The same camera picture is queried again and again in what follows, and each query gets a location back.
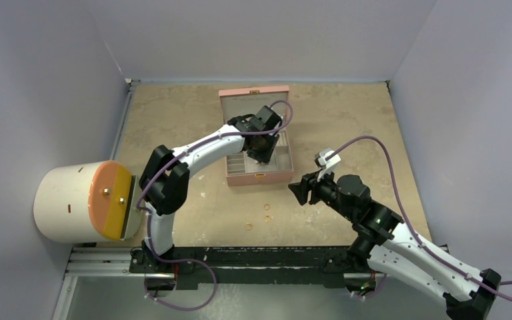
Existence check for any pink jewelry box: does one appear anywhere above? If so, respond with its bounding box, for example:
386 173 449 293
219 85 294 187

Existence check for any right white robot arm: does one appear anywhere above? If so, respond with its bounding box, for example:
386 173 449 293
288 173 501 319

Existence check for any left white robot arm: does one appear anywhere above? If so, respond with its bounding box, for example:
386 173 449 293
136 105 293 273

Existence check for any white cylinder orange lid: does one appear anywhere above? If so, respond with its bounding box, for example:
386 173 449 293
33 160 142 244

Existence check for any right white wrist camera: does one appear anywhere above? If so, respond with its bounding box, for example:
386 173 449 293
315 148 341 181

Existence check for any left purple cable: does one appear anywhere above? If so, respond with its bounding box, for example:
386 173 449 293
135 100 294 266

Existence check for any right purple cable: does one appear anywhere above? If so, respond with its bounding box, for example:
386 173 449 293
326 135 512 310

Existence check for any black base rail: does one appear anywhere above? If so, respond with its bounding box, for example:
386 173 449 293
129 246 383 295

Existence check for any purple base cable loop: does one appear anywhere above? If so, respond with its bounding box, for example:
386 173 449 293
144 260 218 313

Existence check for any aluminium rail frame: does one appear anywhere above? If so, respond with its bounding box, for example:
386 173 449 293
63 247 151 278

